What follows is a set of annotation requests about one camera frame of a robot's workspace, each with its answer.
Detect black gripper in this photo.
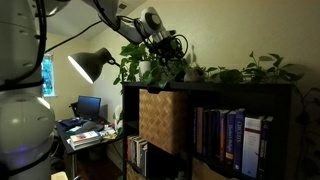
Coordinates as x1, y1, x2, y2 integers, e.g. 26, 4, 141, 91
153, 34, 183, 70

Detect grey fuzzy socks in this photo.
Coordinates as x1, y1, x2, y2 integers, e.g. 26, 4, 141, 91
183, 66, 206, 83

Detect woven bamboo storage container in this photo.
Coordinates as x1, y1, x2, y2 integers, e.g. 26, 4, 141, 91
138, 88, 188, 155

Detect green pothos plant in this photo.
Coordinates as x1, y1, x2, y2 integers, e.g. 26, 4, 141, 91
113, 41, 313, 89

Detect black cube shelf unit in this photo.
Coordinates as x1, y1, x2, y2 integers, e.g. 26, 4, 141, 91
121, 81, 301, 180

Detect ceiling air vent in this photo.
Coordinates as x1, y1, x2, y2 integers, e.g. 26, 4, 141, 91
117, 2, 129, 12

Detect tan spine book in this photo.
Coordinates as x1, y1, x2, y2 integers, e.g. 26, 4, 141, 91
196, 107, 204, 155

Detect white flower ornament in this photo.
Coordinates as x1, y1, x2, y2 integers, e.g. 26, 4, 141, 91
112, 104, 124, 135

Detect slim black book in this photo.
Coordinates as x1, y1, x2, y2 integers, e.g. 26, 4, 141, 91
202, 109, 210, 157

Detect grey desk lamp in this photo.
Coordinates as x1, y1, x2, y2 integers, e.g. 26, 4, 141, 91
67, 47, 116, 84

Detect dark navy book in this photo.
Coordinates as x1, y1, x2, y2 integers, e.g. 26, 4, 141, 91
207, 109, 222, 159

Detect brown spine book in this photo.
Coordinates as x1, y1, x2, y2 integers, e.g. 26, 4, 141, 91
219, 109, 230, 163

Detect computer monitor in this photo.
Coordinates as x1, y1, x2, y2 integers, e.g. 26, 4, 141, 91
77, 95, 102, 121

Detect grey spine book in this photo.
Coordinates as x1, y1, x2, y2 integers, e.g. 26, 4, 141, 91
130, 135, 138, 165

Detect blue book yellow label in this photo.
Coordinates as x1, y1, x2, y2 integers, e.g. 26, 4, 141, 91
226, 111, 237, 162

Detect red spine book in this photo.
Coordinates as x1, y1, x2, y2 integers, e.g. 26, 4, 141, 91
126, 135, 132, 162

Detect white spine book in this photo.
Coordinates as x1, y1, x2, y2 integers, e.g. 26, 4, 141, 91
135, 137, 144, 170

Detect dark book white pages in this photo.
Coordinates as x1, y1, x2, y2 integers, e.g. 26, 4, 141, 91
140, 141, 149, 178

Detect blue circuits textbook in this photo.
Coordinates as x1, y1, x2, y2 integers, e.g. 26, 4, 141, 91
233, 108, 246, 172

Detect colourful cover book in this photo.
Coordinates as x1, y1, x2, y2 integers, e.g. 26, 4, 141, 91
69, 130, 101, 143

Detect blue bag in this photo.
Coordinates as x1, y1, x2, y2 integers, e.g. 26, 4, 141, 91
59, 117, 88, 130

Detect white maroon banded book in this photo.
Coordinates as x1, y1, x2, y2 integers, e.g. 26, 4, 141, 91
242, 115, 263, 179

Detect thick white book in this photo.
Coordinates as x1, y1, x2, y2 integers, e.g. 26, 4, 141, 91
69, 138, 103, 152

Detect dark office desk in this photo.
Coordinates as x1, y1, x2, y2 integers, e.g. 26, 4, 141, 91
54, 116, 124, 180

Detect thick black book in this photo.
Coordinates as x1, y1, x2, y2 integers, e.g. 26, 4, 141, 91
260, 116, 274, 180

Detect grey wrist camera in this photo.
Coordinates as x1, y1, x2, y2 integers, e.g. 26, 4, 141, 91
163, 29, 178, 38

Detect window with white frame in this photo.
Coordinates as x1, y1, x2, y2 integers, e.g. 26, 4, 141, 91
40, 53, 56, 98

